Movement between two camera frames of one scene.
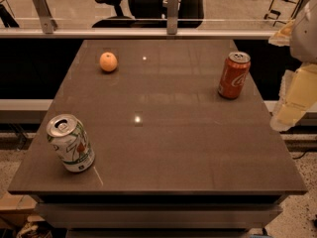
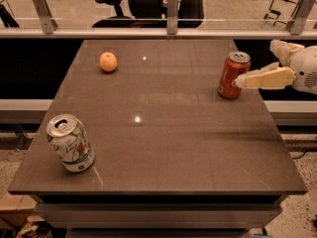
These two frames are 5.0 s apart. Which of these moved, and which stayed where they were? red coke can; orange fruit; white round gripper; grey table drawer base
Moved: white round gripper
Stayed: red coke can; orange fruit; grey table drawer base
